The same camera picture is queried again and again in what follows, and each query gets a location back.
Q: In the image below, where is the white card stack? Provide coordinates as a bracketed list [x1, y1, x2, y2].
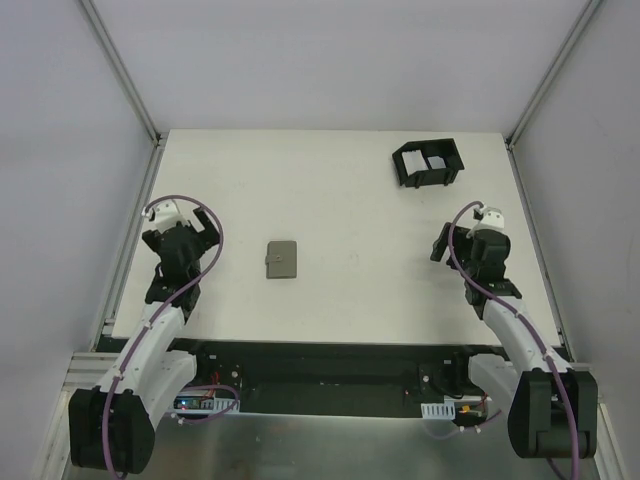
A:
[401, 150, 429, 176]

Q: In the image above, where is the right table edge rail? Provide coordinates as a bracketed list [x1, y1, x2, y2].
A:
[505, 144, 575, 360]

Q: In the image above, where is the black plastic card tray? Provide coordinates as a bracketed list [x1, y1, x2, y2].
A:
[391, 138, 465, 189]

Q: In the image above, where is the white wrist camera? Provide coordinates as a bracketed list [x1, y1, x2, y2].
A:
[473, 206, 505, 232]
[142, 199, 187, 231]

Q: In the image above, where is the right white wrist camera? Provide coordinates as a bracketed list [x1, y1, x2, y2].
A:
[473, 206, 505, 232]

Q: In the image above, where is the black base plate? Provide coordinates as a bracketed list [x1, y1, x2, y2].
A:
[170, 339, 506, 418]

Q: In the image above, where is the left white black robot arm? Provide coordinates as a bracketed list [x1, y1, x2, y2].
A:
[68, 197, 224, 479]

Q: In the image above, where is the right aluminium frame post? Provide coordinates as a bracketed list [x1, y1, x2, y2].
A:
[504, 0, 605, 152]

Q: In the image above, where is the right white cable duct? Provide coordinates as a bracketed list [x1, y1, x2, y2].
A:
[420, 401, 456, 421]

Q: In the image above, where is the front aluminium rail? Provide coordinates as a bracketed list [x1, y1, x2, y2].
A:
[63, 352, 119, 391]

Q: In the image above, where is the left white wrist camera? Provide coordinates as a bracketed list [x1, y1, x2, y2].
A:
[142, 199, 187, 231]

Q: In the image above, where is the left aluminium frame post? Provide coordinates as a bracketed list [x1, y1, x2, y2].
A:
[76, 0, 163, 146]

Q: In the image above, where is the white cable duct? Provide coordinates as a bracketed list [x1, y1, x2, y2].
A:
[173, 396, 240, 416]
[420, 401, 456, 421]

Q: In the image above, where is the table edge rail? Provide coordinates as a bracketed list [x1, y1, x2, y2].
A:
[88, 134, 168, 351]
[505, 144, 575, 360]

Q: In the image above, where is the left white cable duct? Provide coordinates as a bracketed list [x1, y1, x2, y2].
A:
[173, 396, 240, 416]

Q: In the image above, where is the aluminium frame post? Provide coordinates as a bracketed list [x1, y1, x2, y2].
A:
[504, 0, 605, 152]
[76, 0, 163, 146]

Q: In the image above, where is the left table edge rail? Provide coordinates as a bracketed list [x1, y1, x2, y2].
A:
[88, 134, 168, 351]

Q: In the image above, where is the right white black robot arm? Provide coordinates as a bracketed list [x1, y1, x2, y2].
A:
[431, 222, 598, 459]

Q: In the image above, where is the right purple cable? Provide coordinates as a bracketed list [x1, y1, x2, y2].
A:
[446, 200, 584, 480]

